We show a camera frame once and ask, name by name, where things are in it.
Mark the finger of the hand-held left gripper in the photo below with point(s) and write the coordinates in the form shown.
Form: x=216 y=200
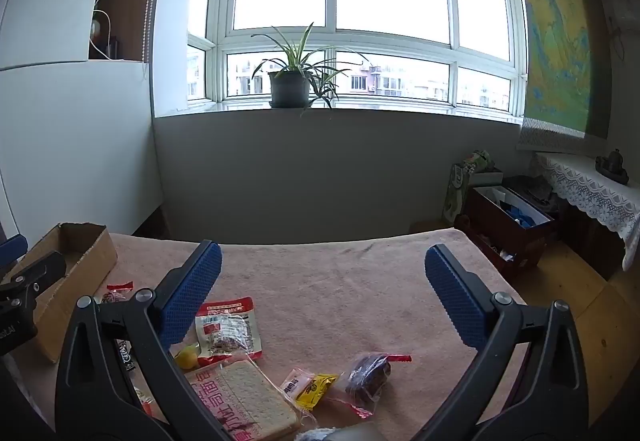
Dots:
x=42 y=271
x=12 y=251

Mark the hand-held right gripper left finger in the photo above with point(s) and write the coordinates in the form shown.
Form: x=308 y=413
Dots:
x=195 y=291

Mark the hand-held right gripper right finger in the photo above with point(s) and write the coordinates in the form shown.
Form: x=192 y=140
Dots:
x=455 y=301

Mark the brown cardboard box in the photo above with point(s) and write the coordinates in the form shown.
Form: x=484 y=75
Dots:
x=85 y=266

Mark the red white snack packet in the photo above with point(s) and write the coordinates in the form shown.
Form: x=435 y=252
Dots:
x=227 y=328

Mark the yellow green candy packet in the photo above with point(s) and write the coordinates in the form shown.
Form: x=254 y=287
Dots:
x=187 y=357

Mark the red wooden box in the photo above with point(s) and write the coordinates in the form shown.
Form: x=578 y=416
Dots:
x=487 y=216

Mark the green carton box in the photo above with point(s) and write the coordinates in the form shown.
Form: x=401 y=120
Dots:
x=455 y=193

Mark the clear dark plum packet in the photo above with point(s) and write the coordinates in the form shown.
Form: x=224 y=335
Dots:
x=367 y=373

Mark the sliced bread packet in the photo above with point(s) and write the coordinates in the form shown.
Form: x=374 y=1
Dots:
x=245 y=401

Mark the white carton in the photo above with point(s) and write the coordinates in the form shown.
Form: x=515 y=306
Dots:
x=490 y=178

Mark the white cabinet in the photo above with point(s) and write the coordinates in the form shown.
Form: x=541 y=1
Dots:
x=75 y=131

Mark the dark cloth pile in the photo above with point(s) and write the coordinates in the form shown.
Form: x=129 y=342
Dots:
x=535 y=191

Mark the white pink small packet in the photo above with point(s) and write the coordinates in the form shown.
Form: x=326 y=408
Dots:
x=295 y=383

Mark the dark wooden cabinet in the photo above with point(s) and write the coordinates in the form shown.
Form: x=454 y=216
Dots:
x=590 y=236

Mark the lace-covered side table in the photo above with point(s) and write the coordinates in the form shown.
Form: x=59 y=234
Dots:
x=590 y=193

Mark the dark bronze ornament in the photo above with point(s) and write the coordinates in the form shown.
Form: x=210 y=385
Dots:
x=612 y=166

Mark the potted spider plant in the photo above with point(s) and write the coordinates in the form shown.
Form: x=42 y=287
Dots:
x=289 y=88

